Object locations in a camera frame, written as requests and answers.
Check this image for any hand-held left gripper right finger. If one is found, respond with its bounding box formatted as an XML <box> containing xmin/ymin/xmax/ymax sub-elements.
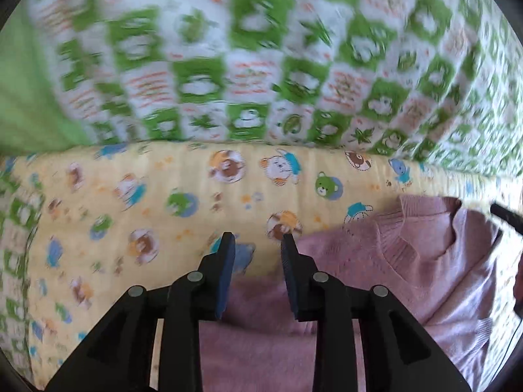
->
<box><xmin>280</xmin><ymin>233</ymin><xmax>472</xmax><ymax>392</ymax></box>

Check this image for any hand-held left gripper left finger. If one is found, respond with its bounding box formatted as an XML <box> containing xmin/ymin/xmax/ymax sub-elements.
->
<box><xmin>43</xmin><ymin>232</ymin><xmax>237</xmax><ymax>392</ymax></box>

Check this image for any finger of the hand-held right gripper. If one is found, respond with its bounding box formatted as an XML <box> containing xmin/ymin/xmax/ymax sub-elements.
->
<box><xmin>490</xmin><ymin>202</ymin><xmax>523</xmax><ymax>234</ymax></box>

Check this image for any mauve knit sweater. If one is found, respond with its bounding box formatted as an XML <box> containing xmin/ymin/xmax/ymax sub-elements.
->
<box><xmin>198</xmin><ymin>194</ymin><xmax>505</xmax><ymax>392</ymax></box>

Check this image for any yellow bear print blanket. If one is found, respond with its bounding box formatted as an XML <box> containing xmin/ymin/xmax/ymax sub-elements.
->
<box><xmin>0</xmin><ymin>141</ymin><xmax>523</xmax><ymax>390</ymax></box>

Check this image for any small green checkered pillow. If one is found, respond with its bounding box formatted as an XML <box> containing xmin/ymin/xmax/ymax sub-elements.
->
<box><xmin>0</xmin><ymin>159</ymin><xmax>45</xmax><ymax>360</ymax></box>

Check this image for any large green checkered pillow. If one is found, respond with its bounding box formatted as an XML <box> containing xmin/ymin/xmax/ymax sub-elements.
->
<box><xmin>25</xmin><ymin>0</ymin><xmax>523</xmax><ymax>180</ymax></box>

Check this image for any plain green pillow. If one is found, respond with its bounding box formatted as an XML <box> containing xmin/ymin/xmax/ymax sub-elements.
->
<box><xmin>0</xmin><ymin>4</ymin><xmax>88</xmax><ymax>158</ymax></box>

